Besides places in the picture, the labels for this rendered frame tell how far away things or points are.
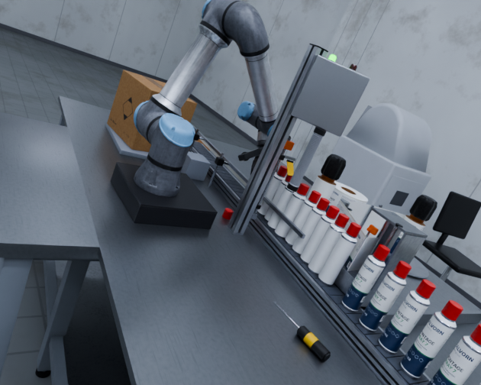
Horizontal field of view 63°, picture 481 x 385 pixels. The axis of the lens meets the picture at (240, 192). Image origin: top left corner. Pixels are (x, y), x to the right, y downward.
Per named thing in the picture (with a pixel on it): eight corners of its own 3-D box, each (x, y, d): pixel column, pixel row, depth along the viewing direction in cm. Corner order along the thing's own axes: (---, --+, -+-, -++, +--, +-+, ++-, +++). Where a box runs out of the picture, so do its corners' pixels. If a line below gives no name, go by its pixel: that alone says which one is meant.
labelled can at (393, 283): (379, 332, 105) (419, 270, 99) (367, 332, 102) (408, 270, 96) (366, 318, 109) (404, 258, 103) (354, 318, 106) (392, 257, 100)
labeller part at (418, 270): (441, 281, 166) (443, 279, 166) (398, 277, 149) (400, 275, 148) (388, 240, 190) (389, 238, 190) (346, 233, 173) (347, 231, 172)
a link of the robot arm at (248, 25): (272, 1, 112) (294, 133, 147) (250, -5, 119) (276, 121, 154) (240, 18, 109) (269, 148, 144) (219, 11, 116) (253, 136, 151)
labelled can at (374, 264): (360, 312, 111) (397, 253, 105) (349, 312, 108) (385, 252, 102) (349, 300, 115) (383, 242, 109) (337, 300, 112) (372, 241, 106)
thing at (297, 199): (289, 238, 140) (314, 189, 134) (279, 238, 136) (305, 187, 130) (280, 231, 143) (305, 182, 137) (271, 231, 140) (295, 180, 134)
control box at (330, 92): (340, 137, 119) (370, 78, 113) (289, 114, 119) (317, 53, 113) (336, 133, 129) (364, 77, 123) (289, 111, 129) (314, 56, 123)
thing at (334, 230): (324, 276, 124) (356, 221, 118) (313, 275, 121) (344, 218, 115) (315, 266, 128) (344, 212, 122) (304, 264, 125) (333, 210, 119)
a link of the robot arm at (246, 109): (258, 107, 145) (276, 116, 153) (241, 96, 152) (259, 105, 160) (248, 125, 147) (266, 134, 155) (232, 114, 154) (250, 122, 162)
